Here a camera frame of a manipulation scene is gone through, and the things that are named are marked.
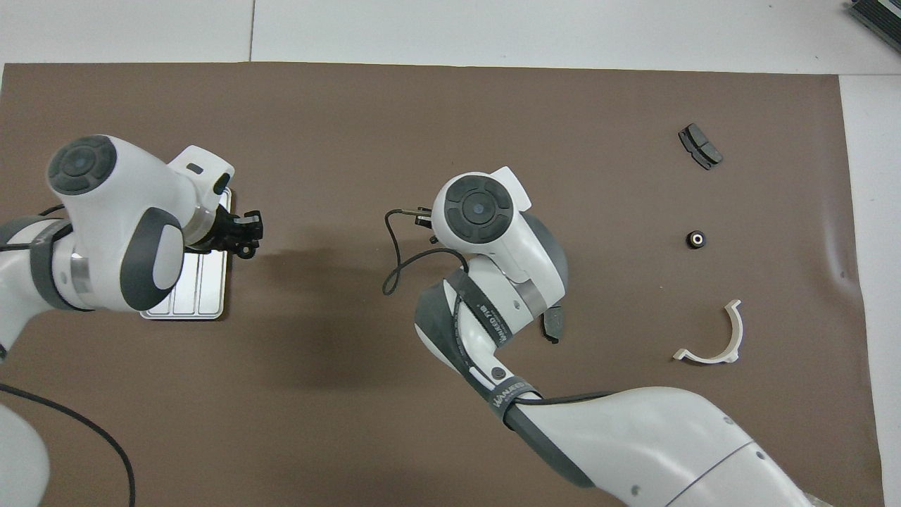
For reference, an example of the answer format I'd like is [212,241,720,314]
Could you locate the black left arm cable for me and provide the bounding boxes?
[0,203,136,507]

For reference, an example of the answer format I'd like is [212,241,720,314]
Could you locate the brown table mat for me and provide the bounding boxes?
[0,62,884,507]

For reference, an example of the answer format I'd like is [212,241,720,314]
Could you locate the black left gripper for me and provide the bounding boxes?
[184,208,264,261]

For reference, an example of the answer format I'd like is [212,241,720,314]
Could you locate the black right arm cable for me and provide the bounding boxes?
[382,207,617,406]

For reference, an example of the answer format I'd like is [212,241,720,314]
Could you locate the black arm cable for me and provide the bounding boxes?
[0,203,136,507]
[382,207,617,406]

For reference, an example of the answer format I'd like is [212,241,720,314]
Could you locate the silver metal tray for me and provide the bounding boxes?
[139,187,233,322]

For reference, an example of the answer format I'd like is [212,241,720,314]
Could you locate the single dark brake pad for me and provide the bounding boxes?
[538,306,566,345]

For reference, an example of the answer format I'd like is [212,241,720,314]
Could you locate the white curved plastic bracket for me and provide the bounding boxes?
[672,299,744,365]

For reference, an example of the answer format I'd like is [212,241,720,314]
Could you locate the dark grey device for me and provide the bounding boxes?
[848,0,901,32]

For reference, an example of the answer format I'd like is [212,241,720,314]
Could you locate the stacked dark brake pads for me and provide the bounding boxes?
[678,123,724,171]

